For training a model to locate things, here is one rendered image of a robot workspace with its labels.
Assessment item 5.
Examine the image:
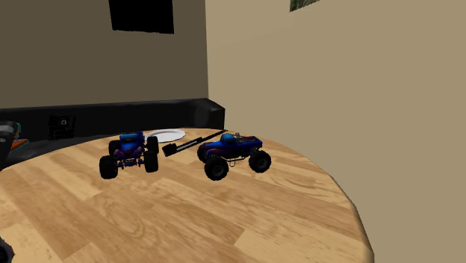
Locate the black long-handled spatula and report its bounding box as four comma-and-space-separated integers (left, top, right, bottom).
161, 129, 229, 158

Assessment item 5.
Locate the blue hot rod monster truck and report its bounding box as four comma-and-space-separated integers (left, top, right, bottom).
99, 131, 161, 180

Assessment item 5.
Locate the green wall picture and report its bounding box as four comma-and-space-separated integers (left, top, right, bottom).
289, 0, 321, 13

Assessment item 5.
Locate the black sofa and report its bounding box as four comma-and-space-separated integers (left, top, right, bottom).
0, 97, 226, 172

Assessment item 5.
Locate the blue pickup monster truck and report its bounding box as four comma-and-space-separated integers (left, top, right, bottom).
196, 132, 273, 182

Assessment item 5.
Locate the white plate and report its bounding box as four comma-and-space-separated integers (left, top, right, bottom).
144, 129, 187, 143

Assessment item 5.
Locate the black wall picture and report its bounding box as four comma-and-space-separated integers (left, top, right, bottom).
108, 0, 175, 35

